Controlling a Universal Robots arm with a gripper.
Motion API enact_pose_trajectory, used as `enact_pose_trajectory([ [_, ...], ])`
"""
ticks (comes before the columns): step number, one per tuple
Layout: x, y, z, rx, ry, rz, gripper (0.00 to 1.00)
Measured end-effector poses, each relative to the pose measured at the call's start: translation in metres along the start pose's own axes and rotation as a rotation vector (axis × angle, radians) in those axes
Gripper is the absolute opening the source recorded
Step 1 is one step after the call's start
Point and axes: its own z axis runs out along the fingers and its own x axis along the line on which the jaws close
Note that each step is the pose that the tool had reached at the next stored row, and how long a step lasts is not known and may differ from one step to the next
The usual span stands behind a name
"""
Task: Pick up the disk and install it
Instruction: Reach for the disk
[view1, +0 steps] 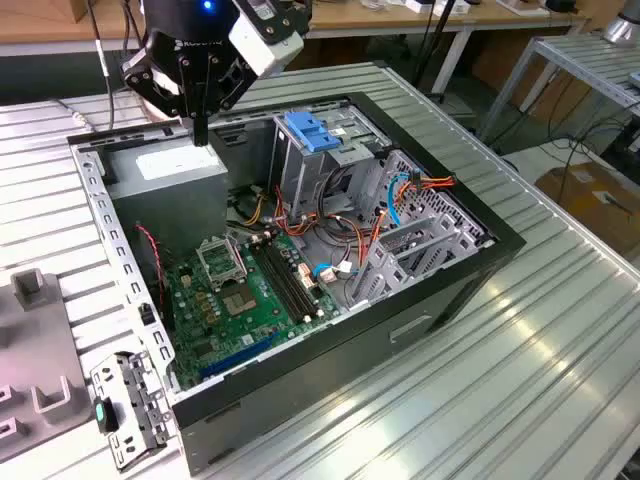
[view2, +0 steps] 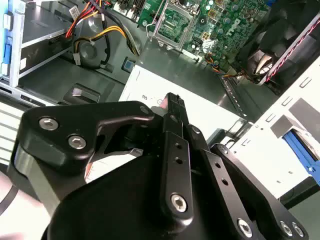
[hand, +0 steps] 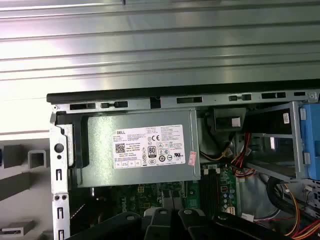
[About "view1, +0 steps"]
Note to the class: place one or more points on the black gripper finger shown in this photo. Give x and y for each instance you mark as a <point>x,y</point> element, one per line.
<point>227,87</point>
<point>137,72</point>

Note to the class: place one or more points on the disk bay metal cage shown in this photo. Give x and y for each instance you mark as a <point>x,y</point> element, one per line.
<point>387,285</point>

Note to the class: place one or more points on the small brown box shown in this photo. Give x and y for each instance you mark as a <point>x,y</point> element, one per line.
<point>80,10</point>

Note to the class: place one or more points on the blue plastic drive latch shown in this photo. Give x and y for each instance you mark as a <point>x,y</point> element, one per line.
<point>310,135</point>

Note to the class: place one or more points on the metal optical drive cage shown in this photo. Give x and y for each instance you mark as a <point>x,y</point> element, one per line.
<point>300,175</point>

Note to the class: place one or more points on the grey power supply unit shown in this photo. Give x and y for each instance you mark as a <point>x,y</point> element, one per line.
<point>170,210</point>

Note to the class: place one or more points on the black RAM slot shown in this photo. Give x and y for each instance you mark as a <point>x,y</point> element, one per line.
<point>281,280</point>
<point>294,275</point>

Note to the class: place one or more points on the beige board connector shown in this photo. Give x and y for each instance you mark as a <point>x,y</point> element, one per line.
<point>307,277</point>

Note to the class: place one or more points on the black case fan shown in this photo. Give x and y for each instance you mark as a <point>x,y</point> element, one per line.
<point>150,280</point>

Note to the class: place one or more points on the white small box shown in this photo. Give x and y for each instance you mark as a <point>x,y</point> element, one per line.
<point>420,5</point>

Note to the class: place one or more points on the black tripod stand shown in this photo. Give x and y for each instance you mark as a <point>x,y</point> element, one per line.
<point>440,27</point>

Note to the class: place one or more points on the green motherboard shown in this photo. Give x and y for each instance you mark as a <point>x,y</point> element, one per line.
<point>270,320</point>

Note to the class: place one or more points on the blue expansion slot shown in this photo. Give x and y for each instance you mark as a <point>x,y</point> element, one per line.
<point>235,358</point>

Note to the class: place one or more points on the wooden desk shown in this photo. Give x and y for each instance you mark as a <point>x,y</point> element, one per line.
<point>500,20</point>

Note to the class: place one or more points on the grey parts rack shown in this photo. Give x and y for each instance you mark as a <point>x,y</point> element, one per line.
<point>35,340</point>

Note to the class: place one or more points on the black open PC case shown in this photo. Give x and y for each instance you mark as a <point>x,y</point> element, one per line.
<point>325,370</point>

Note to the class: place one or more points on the black clip with blue mark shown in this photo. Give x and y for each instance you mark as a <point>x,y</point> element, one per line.
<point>102,415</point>

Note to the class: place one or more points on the black desk device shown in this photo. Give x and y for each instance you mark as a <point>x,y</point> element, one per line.
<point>562,5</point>

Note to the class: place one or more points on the metal slat side table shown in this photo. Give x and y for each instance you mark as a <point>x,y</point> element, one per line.
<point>575,55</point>

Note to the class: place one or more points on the large cardboard box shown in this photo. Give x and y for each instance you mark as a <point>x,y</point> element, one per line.
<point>590,210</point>

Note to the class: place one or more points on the metal slot bracket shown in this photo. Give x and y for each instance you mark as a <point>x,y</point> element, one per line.
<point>135,400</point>

